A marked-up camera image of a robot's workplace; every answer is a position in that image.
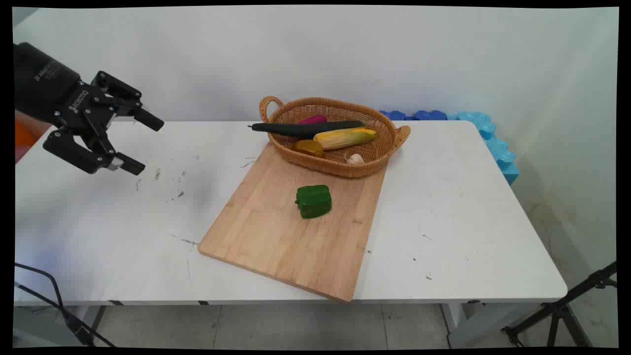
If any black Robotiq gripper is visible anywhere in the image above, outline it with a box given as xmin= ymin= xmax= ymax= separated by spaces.
xmin=14 ymin=42 xmax=165 ymax=176

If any dark green cucumber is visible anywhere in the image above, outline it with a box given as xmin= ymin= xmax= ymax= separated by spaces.
xmin=247 ymin=120 xmax=365 ymax=140

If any orange plastic object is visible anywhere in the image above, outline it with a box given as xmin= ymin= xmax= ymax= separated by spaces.
xmin=15 ymin=110 xmax=53 ymax=163

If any white table leg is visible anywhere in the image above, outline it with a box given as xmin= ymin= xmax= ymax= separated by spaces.
xmin=14 ymin=305 xmax=107 ymax=348
xmin=440 ymin=302 xmax=533 ymax=349

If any yellow brown potato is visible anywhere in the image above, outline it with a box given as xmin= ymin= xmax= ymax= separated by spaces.
xmin=291 ymin=140 xmax=325 ymax=159

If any wooden cutting board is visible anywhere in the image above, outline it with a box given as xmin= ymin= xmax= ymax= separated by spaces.
xmin=197 ymin=141 xmax=387 ymax=303

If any green bell pepper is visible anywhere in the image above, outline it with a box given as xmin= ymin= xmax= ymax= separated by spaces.
xmin=295 ymin=185 xmax=333 ymax=219

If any woven wicker basket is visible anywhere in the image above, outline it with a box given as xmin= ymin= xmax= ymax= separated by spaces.
xmin=259 ymin=96 xmax=411 ymax=178

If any yellow corn cob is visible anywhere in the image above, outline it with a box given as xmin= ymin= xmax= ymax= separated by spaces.
xmin=314 ymin=127 xmax=378 ymax=151

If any dark blue foam mat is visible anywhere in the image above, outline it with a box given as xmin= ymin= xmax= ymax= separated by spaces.
xmin=380 ymin=110 xmax=448 ymax=121

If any light blue foam mat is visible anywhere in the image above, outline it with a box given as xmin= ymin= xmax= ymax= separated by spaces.
xmin=456 ymin=111 xmax=520 ymax=186

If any black tripod stand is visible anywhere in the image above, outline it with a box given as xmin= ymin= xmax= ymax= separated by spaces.
xmin=501 ymin=261 xmax=618 ymax=348

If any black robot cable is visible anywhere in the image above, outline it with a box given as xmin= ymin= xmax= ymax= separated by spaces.
xmin=15 ymin=282 xmax=117 ymax=348
xmin=15 ymin=263 xmax=97 ymax=347

